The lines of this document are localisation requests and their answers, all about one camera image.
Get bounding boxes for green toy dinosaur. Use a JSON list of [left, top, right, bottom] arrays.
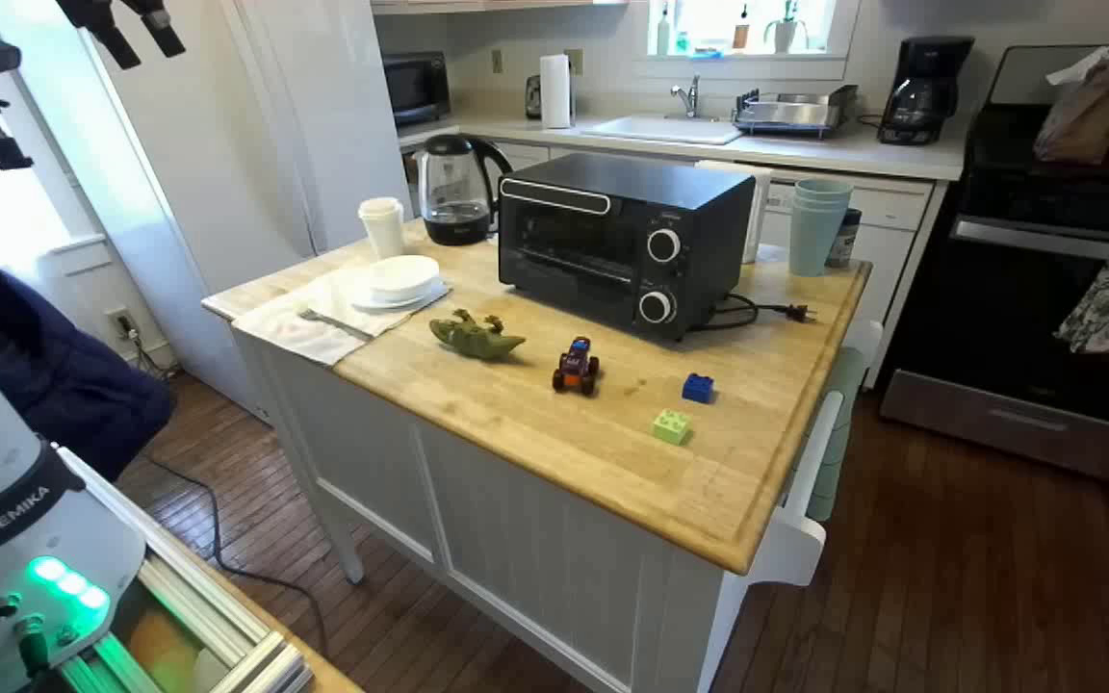
[[427, 304, 528, 365]]

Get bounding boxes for orange and blue toy truck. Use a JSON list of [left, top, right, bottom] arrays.
[[549, 334, 604, 401]]

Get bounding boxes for blue toy building block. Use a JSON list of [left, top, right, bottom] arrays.
[[676, 369, 720, 410]]

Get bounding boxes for green toy building block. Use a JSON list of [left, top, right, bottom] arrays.
[[652, 410, 697, 452]]

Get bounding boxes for white refrigerator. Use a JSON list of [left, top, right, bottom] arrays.
[[223, 0, 412, 256]]

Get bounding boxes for white glass door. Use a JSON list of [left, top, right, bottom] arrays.
[[0, 0, 115, 324]]

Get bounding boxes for black microwave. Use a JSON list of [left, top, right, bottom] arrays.
[[380, 50, 455, 130]]

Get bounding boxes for white paper cup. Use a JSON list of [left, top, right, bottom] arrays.
[[355, 193, 408, 261]]

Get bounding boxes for stained white cloth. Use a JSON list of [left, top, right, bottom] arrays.
[[232, 261, 455, 369]]

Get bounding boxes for white upper cabinet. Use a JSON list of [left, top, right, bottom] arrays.
[[368, 0, 626, 18]]

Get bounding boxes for glass electric kettle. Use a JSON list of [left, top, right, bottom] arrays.
[[399, 130, 516, 251]]

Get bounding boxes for metal fork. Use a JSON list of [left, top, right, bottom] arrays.
[[296, 304, 378, 348]]

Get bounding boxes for dark blue fabric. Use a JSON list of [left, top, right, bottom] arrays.
[[0, 234, 177, 484]]

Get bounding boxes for white bowl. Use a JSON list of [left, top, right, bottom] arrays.
[[367, 256, 446, 310]]

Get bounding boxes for white plate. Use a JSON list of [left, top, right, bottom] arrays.
[[350, 275, 455, 319]]

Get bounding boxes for white paper towel roll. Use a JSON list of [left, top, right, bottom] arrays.
[[536, 50, 577, 130]]

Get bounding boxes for black toaster oven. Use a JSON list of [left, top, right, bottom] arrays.
[[493, 150, 757, 348]]

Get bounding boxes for white soap bottle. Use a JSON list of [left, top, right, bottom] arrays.
[[652, 0, 676, 59]]

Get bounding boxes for white kitchen sink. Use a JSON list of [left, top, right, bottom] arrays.
[[577, 113, 742, 150]]

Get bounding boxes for metal sink faucet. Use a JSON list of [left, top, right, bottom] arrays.
[[666, 72, 707, 125]]

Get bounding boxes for small potted plant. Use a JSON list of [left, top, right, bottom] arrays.
[[763, 0, 801, 59]]

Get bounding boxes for grey dish rack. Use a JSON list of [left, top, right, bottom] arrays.
[[733, 81, 863, 141]]

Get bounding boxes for white wooden-top kitchen island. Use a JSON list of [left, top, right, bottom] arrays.
[[199, 224, 887, 693]]

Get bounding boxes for kitchen window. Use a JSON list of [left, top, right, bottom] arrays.
[[641, 0, 858, 67]]

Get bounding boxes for stacked teal plastic cups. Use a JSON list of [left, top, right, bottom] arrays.
[[785, 176, 854, 279]]

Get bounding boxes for dark can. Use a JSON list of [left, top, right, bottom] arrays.
[[831, 206, 867, 271]]

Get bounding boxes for black coffee maker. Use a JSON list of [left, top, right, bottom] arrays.
[[874, 30, 979, 150]]

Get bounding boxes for pale green hanging towel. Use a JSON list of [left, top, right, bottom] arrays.
[[806, 343, 874, 524]]

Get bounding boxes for black and steel stove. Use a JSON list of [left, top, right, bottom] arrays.
[[878, 43, 1109, 501]]

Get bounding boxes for brown paper bag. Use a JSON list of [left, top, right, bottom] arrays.
[[1032, 36, 1109, 168]]

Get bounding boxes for black floor cable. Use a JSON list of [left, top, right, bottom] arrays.
[[115, 453, 336, 660]]

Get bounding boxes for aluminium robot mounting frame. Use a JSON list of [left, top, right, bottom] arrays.
[[51, 439, 367, 693]]

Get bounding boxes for black toaster oven cord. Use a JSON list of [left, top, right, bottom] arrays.
[[684, 289, 817, 334]]

